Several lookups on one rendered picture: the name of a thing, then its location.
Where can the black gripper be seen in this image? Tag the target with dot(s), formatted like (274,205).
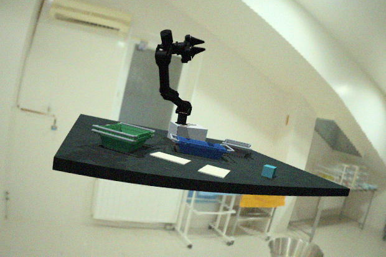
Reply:
(187,46)

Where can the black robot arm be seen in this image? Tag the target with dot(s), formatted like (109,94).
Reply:
(163,59)

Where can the small teal block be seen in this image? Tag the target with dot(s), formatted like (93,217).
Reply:
(268,171)

